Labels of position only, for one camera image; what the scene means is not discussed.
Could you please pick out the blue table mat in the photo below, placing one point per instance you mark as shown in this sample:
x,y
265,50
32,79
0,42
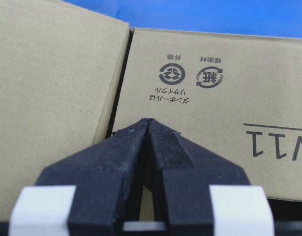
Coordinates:
x,y
282,18

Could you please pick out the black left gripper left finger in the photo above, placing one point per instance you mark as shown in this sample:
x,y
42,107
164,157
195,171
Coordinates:
x,y
109,180

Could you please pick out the brown cardboard box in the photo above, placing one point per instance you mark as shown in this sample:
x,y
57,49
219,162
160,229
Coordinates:
x,y
63,69

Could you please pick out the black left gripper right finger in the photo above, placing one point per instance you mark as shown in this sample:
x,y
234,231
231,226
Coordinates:
x,y
181,174

